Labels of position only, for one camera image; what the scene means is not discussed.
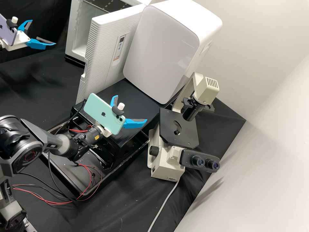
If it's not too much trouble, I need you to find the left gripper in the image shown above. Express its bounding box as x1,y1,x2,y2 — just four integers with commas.
5,19,57,51

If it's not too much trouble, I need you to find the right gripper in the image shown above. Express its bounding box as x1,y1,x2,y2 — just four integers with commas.
101,95,148,138

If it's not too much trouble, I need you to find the incubator door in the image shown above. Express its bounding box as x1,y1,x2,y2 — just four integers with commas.
76,3,153,106

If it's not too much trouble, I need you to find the black platform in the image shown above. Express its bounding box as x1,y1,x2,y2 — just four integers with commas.
95,78,161,148
64,55,86,67

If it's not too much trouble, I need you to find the black tray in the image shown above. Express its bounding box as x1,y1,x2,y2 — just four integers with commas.
40,98,150,197

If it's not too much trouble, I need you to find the cream microscope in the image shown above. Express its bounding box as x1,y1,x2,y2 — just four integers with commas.
147,72,221,179

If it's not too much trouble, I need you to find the white box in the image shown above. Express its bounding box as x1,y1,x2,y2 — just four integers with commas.
122,5,223,105

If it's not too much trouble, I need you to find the right wrist camera phone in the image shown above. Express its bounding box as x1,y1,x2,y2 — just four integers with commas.
84,93,126,136

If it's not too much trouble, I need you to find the wrist camera phone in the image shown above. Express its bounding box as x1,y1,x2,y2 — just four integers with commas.
84,93,126,136
0,13,19,46

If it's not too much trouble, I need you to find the left wrist camera phone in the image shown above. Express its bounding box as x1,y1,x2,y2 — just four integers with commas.
0,13,19,46

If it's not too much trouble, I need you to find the grey cable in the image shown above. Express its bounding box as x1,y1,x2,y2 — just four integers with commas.
147,178,181,232

